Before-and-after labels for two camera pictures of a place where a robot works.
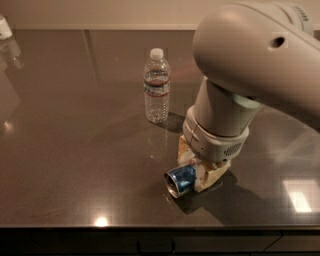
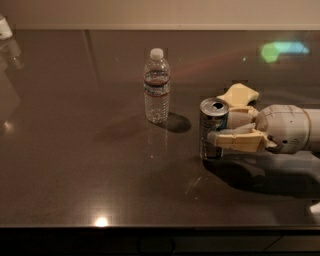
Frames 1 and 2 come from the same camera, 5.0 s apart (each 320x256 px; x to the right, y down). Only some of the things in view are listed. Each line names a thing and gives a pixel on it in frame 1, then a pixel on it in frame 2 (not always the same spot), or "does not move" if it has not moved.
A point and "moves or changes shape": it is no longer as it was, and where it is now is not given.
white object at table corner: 5,30 does not move
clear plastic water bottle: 157,87 does not move
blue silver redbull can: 180,180 moves or changes shape
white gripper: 215,145 → 284,126
